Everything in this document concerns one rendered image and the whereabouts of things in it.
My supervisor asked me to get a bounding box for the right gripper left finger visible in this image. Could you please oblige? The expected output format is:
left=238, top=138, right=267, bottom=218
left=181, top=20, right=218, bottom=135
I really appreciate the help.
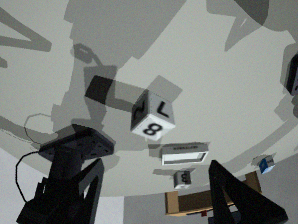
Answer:
left=20, top=158, right=104, bottom=224

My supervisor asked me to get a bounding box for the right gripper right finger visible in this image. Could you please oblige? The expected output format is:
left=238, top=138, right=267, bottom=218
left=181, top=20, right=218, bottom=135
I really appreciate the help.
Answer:
left=208, top=160, right=288, bottom=224

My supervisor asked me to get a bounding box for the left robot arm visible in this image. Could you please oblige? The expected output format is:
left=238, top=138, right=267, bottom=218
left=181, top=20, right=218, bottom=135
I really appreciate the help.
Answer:
left=288, top=57, right=298, bottom=96

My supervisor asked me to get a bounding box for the small blue and white box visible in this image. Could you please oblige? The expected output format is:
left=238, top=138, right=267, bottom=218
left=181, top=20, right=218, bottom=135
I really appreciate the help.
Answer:
left=259, top=156, right=275, bottom=174

